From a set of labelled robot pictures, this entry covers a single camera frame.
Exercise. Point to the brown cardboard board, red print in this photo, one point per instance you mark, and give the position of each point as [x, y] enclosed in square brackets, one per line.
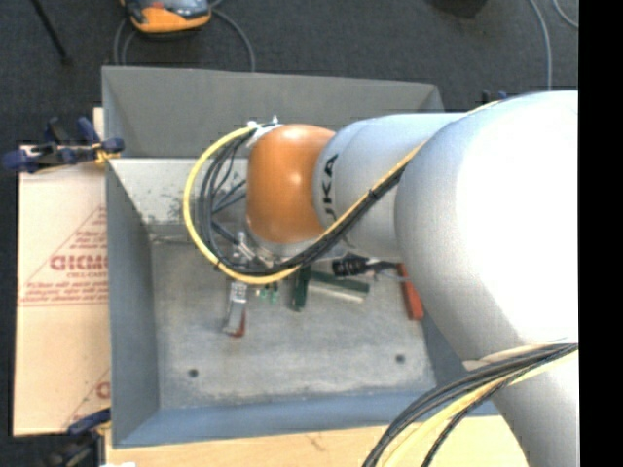
[58, 319]

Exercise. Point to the black cylinder on white bracket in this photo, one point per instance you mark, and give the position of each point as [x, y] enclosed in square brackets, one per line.
[348, 266]

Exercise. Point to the grey metal bin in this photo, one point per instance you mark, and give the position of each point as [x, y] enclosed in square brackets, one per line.
[292, 353]

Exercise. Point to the pale grey-green flat block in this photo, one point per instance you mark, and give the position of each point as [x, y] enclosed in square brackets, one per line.
[336, 294]

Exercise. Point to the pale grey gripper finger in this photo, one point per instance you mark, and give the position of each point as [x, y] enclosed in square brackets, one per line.
[235, 304]

